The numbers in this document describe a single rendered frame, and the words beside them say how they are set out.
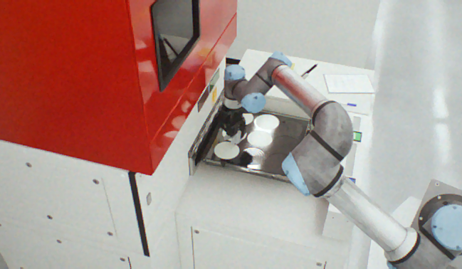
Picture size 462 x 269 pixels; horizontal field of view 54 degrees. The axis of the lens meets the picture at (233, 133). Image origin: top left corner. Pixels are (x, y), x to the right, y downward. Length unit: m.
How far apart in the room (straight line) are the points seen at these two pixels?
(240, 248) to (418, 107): 2.37
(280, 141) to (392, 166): 1.47
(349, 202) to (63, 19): 0.84
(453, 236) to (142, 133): 0.86
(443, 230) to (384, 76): 2.77
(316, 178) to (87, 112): 0.62
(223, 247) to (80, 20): 1.04
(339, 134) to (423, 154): 2.17
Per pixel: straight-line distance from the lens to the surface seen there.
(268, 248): 1.69
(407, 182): 3.12
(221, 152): 1.79
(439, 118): 3.73
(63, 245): 1.80
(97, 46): 1.06
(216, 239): 1.74
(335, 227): 1.61
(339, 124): 1.23
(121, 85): 1.09
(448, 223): 1.37
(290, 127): 1.92
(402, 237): 1.36
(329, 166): 1.23
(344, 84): 2.10
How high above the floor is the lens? 2.14
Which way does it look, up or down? 41 degrees down
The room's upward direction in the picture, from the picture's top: 1 degrees clockwise
